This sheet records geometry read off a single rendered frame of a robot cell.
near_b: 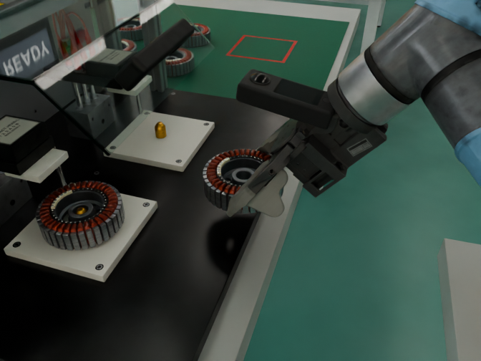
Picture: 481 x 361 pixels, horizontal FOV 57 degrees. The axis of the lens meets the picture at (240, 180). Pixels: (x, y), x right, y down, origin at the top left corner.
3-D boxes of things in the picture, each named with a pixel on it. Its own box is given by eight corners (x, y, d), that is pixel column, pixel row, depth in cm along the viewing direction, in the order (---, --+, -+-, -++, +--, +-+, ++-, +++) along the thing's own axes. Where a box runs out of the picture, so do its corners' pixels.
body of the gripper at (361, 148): (311, 202, 56) (387, 148, 48) (259, 157, 54) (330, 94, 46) (321, 167, 61) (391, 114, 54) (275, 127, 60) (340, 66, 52)
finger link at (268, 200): (257, 245, 55) (307, 190, 54) (220, 215, 54) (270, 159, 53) (255, 236, 58) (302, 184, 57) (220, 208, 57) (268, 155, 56)
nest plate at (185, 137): (215, 127, 85) (214, 122, 84) (182, 172, 74) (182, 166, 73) (144, 115, 89) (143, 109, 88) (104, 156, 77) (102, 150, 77)
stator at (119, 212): (140, 208, 65) (137, 188, 62) (92, 263, 57) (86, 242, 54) (77, 190, 68) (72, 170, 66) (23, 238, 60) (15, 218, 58)
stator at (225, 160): (291, 174, 66) (293, 152, 64) (272, 223, 57) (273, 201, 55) (220, 161, 69) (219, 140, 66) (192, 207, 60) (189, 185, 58)
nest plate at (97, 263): (157, 207, 67) (157, 200, 66) (104, 282, 56) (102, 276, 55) (72, 188, 71) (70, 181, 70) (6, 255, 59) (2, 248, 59)
